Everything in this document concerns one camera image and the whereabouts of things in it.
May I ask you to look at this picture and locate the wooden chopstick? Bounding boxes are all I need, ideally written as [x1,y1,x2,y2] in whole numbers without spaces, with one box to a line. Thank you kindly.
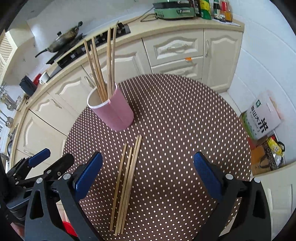
[119,135,142,234]
[91,37,108,97]
[115,135,142,235]
[83,40,105,101]
[107,28,112,99]
[90,44,107,102]
[114,147,133,236]
[111,24,117,95]
[109,144,127,232]

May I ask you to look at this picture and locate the pink utensil holder cup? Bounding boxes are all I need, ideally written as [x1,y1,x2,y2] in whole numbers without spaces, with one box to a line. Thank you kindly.
[87,83,134,131]

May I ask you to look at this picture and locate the kitchen sink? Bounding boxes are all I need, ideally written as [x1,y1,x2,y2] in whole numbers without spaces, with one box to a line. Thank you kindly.
[6,124,18,160]

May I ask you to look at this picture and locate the cream lower kitchen cabinets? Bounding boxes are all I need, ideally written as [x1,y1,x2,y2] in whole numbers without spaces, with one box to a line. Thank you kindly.
[10,19,244,167]

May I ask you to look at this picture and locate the red stool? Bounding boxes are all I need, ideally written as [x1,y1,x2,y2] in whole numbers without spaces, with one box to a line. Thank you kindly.
[63,221,78,237]

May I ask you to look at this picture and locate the cardboard box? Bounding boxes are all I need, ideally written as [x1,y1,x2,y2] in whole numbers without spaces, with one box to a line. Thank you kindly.
[240,111,278,175]

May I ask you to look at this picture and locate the yellow snack bag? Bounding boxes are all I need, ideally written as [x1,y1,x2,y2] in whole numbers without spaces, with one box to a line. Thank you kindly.
[267,137,285,157]

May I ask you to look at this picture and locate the black knife block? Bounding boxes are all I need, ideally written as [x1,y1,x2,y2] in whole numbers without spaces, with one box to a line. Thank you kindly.
[19,75,37,97]

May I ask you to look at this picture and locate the brown polka dot tablecloth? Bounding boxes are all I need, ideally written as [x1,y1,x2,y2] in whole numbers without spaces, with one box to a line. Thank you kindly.
[64,74,251,240]

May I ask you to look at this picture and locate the red container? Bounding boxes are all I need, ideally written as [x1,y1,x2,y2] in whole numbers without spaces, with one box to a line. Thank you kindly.
[33,73,42,86]

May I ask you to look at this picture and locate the white mug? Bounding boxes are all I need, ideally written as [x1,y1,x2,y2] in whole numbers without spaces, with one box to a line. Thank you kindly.
[39,71,51,84]

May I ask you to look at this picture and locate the white rice bag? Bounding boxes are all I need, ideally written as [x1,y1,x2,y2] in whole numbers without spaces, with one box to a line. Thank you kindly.
[241,91,282,141]

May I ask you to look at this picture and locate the cream upper left cabinets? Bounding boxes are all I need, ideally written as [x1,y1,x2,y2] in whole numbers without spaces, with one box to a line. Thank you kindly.
[0,30,18,85]

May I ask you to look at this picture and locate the black gas stove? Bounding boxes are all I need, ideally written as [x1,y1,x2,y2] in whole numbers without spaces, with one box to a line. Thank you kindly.
[46,22,130,69]

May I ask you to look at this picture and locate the wok with glass lid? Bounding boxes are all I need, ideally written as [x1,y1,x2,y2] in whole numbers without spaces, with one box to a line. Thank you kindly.
[35,21,83,58]

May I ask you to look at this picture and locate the orange sauce bottle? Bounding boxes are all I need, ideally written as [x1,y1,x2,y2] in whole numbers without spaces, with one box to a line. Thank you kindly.
[225,2,233,23]

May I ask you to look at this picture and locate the green yellow oil bottle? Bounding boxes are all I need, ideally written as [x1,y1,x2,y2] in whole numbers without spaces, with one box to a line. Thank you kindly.
[200,0,211,20]

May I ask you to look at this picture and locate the dark sauce bottle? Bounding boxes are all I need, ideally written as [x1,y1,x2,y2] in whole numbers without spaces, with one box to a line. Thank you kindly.
[213,0,220,20]

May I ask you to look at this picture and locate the green electric grill appliance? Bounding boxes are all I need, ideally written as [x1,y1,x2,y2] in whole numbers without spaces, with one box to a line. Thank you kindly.
[152,0,195,20]

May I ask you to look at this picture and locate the wall utensil rack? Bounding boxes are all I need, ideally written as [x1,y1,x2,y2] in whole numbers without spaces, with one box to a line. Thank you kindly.
[1,81,23,142]

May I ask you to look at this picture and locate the black power cable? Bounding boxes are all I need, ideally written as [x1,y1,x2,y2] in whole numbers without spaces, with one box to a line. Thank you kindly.
[129,6,160,24]

